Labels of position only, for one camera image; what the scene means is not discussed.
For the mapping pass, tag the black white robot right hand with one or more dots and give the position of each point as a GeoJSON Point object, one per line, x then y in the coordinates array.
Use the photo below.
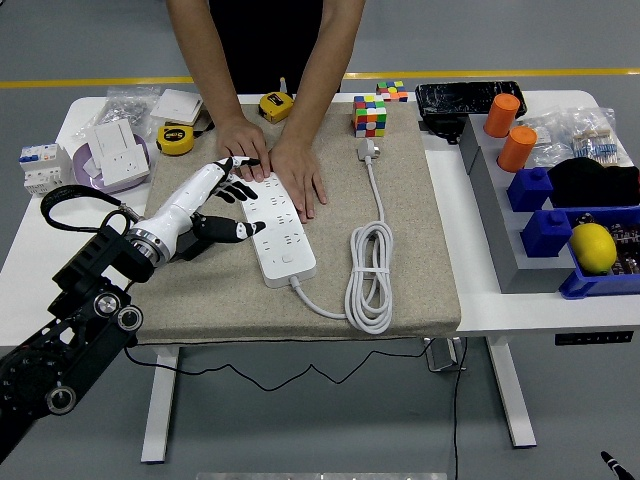
{"type": "Point", "coordinates": [612, 462]}

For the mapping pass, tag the person's right hand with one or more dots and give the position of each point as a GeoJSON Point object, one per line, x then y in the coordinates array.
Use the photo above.
{"type": "Point", "coordinates": [242, 142]}

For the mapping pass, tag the person's left hand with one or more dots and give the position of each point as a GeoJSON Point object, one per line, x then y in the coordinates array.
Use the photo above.
{"type": "Point", "coordinates": [297, 170]}

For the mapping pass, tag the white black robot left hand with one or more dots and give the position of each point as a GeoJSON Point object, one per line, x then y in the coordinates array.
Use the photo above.
{"type": "Point", "coordinates": [185, 200]}

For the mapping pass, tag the white power strip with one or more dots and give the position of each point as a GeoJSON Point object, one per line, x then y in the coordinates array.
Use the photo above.
{"type": "Point", "coordinates": [285, 240]}

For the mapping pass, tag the person's right forearm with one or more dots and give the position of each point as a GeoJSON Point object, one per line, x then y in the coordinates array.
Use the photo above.
{"type": "Point", "coordinates": [200, 55]}

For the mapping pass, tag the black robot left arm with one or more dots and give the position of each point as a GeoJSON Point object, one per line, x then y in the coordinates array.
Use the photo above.
{"type": "Point", "coordinates": [75, 320]}

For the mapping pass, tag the person's left forearm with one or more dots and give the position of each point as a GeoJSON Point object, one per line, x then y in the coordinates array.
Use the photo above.
{"type": "Point", "coordinates": [322, 65]}

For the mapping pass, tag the square yellow tape measure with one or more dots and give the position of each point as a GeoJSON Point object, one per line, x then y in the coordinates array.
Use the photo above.
{"type": "Point", "coordinates": [274, 106]}

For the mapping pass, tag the round yellow tape measure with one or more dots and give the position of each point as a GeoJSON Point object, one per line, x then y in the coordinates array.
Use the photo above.
{"type": "Point", "coordinates": [175, 140]}

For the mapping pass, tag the large colourful puzzle cube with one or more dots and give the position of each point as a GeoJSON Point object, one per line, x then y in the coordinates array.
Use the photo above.
{"type": "Point", "coordinates": [370, 117]}

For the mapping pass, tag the grey-brown mat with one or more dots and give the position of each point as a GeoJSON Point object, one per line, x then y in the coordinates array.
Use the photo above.
{"type": "Point", "coordinates": [325, 260]}

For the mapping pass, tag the person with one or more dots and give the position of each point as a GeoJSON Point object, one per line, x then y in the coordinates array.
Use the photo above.
{"type": "Point", "coordinates": [265, 40]}

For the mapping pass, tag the purple bowl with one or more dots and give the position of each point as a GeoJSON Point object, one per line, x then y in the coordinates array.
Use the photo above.
{"type": "Point", "coordinates": [82, 172]}

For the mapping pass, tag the clear bag of screws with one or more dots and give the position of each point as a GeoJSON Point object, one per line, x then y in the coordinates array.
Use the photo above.
{"type": "Point", "coordinates": [120, 107]}

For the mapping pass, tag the white table leg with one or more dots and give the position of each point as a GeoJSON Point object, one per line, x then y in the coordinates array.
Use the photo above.
{"type": "Point", "coordinates": [160, 410]}
{"type": "Point", "coordinates": [512, 395]}

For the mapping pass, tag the small colourful puzzle cube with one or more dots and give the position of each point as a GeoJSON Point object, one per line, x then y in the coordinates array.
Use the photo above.
{"type": "Point", "coordinates": [392, 91]}

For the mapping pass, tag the black table control panel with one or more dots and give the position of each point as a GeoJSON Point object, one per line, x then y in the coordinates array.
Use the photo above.
{"type": "Point", "coordinates": [592, 338]}

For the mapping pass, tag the white circuit breaker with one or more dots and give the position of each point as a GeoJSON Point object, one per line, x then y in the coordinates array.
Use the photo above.
{"type": "Point", "coordinates": [42, 167]}

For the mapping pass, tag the blue plastic bin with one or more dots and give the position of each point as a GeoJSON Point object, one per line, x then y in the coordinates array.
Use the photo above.
{"type": "Point", "coordinates": [580, 287]}

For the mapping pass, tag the black tray in plastic wrap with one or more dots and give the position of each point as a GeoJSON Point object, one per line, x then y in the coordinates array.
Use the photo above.
{"type": "Point", "coordinates": [460, 97]}

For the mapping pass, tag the orange cylinder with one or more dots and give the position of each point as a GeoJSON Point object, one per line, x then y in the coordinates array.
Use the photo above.
{"type": "Point", "coordinates": [500, 115]}
{"type": "Point", "coordinates": [516, 149]}

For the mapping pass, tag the grey stepped box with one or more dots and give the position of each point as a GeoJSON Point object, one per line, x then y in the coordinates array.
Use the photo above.
{"type": "Point", "coordinates": [500, 235]}

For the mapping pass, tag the circuit boards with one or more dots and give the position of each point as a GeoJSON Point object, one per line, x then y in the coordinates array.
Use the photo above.
{"type": "Point", "coordinates": [627, 250]}

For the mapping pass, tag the yellow lemon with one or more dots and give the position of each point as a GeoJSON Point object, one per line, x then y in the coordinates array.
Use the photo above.
{"type": "Point", "coordinates": [592, 247]}

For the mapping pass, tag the blue block with knob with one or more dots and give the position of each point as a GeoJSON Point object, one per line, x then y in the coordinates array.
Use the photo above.
{"type": "Point", "coordinates": [529, 190]}
{"type": "Point", "coordinates": [545, 234]}

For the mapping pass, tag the clear plastic parts bag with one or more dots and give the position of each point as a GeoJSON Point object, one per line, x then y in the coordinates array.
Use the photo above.
{"type": "Point", "coordinates": [547, 135]}

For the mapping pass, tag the black cloth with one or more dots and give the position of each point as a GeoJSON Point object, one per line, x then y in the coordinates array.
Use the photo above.
{"type": "Point", "coordinates": [590, 182]}

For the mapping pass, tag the clear bag of resistors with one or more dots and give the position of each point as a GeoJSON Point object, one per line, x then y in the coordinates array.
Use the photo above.
{"type": "Point", "coordinates": [597, 140]}

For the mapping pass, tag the white wall socket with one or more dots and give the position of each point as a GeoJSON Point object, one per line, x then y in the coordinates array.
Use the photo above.
{"type": "Point", "coordinates": [125, 167]}

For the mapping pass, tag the white wall switch plate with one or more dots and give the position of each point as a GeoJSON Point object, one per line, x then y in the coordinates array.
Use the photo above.
{"type": "Point", "coordinates": [175, 105]}

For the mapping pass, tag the white switch panel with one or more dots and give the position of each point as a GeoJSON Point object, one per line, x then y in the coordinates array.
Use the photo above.
{"type": "Point", "coordinates": [114, 137]}

